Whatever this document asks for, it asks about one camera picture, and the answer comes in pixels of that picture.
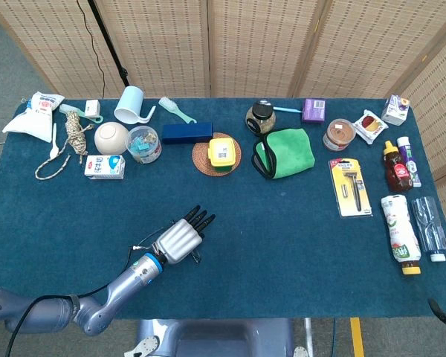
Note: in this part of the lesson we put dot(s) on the light blue pen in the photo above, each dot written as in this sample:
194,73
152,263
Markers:
286,109

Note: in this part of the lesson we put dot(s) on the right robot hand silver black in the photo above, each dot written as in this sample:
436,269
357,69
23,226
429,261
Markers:
444,316

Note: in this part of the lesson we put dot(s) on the light blue plastic mug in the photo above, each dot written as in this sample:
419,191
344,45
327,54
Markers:
130,102

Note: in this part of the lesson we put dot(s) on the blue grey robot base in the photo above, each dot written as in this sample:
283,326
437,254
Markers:
215,338

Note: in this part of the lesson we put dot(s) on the green folded cloth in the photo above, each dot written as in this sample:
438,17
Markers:
290,148

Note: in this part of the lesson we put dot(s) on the black tripod pole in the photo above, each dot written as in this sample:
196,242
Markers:
108,37

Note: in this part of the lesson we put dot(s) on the white purple drink carton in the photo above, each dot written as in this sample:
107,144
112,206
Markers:
394,111

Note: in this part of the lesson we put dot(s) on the beige bowl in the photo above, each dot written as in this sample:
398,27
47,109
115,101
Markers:
111,137

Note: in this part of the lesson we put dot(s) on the brown honey bottle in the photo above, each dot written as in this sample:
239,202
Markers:
397,171

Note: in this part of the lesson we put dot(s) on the snack packet red yellow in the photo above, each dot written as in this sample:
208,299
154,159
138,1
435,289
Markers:
369,124

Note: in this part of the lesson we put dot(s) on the purple box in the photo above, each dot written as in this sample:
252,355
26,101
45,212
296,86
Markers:
314,111

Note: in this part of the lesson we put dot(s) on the clear tub brown contents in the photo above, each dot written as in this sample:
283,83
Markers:
338,134

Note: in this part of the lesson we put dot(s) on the purple white tube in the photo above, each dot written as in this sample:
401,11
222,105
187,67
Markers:
409,156

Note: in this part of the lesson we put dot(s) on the green container yellow lid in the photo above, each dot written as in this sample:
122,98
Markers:
221,150

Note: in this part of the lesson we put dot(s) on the brown woven coaster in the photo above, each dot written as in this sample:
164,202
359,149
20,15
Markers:
200,156

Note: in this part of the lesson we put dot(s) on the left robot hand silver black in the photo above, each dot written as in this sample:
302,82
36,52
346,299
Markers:
176,241

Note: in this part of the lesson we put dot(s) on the small white box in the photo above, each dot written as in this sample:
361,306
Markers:
93,108

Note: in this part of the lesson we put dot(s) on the clear plastic bottle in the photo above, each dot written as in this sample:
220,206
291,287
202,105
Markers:
429,223

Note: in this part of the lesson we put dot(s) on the bamboo folding screen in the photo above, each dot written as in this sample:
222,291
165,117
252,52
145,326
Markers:
264,44

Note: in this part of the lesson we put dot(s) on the mint brush white bristles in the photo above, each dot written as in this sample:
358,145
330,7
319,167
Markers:
167,103

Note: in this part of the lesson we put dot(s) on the glass jar black lid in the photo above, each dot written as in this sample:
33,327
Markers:
262,111

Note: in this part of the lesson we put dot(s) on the white pouch bottle yellow cap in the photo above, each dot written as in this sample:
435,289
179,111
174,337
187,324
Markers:
399,230

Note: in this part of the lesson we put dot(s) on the clear tub of clips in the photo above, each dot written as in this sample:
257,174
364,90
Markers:
143,145

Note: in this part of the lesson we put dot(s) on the metal table leg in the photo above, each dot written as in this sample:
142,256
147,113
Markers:
308,331

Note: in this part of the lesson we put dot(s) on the yellow razor blister pack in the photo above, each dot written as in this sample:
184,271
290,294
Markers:
349,186

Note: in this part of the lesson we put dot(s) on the blue carpet table cover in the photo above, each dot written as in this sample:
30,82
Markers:
282,241

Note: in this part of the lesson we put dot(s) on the white powder bag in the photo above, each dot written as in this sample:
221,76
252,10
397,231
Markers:
33,119

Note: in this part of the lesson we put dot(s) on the white plastic spoon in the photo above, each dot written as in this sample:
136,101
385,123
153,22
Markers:
53,150

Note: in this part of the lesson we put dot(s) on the navy blue long box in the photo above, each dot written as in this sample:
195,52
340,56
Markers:
187,133

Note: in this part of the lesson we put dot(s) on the white blue milk carton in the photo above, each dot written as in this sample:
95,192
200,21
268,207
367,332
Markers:
104,166

